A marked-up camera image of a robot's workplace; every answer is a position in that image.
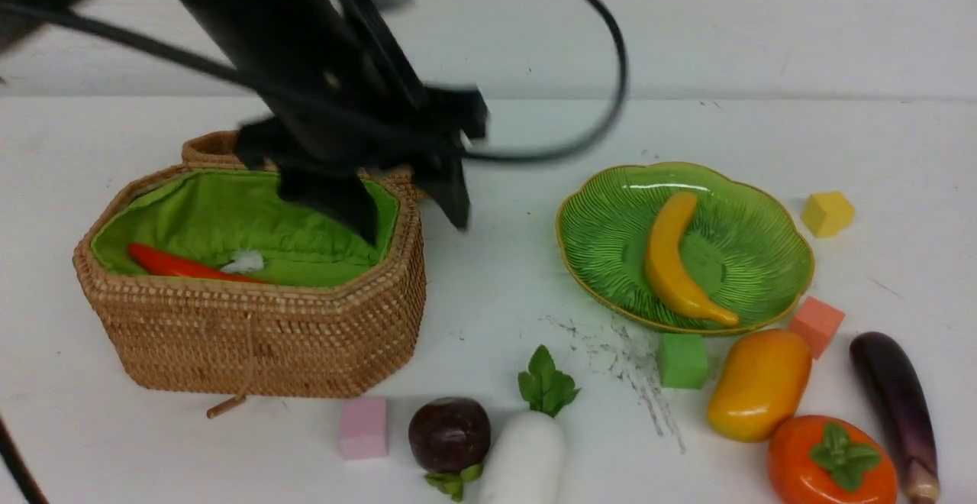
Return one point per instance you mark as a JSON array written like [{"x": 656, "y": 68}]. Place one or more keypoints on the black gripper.
[{"x": 355, "y": 103}]

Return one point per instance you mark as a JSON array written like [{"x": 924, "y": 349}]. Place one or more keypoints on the red chili pepper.
[{"x": 160, "y": 263}]

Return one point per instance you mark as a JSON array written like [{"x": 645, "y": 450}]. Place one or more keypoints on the dark purple mangosteen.
[{"x": 449, "y": 439}]

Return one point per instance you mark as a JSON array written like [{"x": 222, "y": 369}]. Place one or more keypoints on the yellow banana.
[{"x": 664, "y": 268}]

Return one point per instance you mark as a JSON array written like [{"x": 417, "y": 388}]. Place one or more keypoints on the white radish with leaves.
[{"x": 527, "y": 461}]

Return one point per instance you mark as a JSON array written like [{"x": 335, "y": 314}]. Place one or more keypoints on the yellow orange mango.
[{"x": 762, "y": 382}]

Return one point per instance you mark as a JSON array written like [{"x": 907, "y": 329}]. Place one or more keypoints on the orange persimmon with leaves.
[{"x": 821, "y": 459}]

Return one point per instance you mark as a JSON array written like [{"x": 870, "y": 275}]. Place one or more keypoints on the purple eggplant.
[{"x": 890, "y": 380}]

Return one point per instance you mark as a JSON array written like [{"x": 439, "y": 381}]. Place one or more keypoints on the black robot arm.
[{"x": 221, "y": 20}]

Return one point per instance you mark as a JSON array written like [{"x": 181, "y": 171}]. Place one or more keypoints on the woven rattan basket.
[{"x": 337, "y": 316}]

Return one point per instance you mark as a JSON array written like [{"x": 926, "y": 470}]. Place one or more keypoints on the pink foam cube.
[{"x": 364, "y": 429}]

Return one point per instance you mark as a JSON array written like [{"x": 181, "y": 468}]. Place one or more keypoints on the green foam cube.
[{"x": 682, "y": 361}]

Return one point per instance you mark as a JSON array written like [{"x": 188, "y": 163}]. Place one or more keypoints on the green glass leaf plate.
[{"x": 742, "y": 246}]

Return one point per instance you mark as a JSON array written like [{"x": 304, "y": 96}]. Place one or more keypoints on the yellow foam cube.
[{"x": 827, "y": 214}]

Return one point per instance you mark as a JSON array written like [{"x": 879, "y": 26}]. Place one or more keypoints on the orange foam cube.
[{"x": 816, "y": 322}]

